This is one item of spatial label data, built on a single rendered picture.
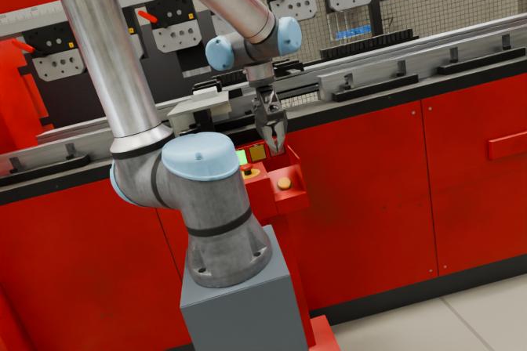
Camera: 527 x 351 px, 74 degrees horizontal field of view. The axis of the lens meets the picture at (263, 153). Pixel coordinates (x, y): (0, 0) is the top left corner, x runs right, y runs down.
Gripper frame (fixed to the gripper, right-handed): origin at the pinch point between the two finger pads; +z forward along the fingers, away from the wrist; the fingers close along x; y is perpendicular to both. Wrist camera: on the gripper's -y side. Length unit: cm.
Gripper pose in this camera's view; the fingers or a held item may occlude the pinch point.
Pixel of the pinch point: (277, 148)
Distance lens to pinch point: 100.8
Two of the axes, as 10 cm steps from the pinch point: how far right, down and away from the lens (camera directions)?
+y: -1.6, -3.4, 9.3
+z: 2.2, 9.0, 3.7
